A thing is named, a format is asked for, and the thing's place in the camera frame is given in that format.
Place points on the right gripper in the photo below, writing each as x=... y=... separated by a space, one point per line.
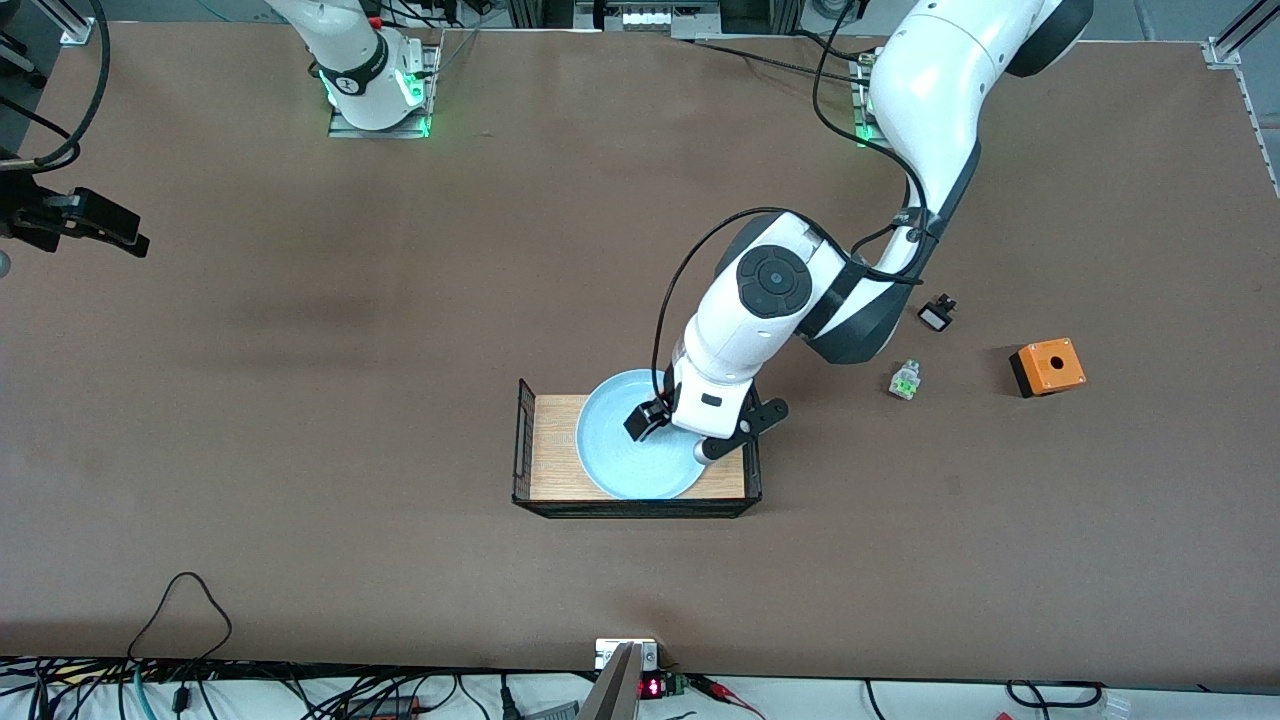
x=30 y=217

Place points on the orange button enclosure box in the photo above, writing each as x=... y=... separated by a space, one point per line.
x=1050 y=368

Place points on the perforated metal edge rail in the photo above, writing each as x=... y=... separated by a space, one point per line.
x=1258 y=130

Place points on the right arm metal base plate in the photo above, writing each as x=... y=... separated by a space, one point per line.
x=380 y=133

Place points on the black device with white lights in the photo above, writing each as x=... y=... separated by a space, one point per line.
x=650 y=18

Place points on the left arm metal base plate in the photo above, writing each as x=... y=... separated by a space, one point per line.
x=860 y=100

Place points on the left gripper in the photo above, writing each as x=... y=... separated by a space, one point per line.
x=655 y=411

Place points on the light blue round plate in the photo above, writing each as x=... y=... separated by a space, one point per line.
x=620 y=460

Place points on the grey plug block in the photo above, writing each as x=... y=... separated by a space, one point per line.
x=555 y=712

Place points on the black power adapter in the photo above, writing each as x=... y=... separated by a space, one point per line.
x=380 y=708

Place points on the green push button switch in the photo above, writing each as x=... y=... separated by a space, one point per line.
x=904 y=381

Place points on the small white plastic part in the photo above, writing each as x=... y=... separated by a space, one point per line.
x=1118 y=705

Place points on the black white push button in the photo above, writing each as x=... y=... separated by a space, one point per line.
x=936 y=318

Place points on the grey metal camera mount bar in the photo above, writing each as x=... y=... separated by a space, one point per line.
x=615 y=690

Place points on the silver aluminium frame profile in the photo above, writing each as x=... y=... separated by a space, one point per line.
x=78 y=25
x=1235 y=40

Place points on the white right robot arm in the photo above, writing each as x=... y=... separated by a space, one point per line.
x=350 y=60

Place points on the red digit display module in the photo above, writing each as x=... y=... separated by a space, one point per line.
x=652 y=687

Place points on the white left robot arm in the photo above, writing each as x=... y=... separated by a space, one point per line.
x=930 y=90

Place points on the red black probe lead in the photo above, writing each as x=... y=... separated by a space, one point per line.
x=715 y=686

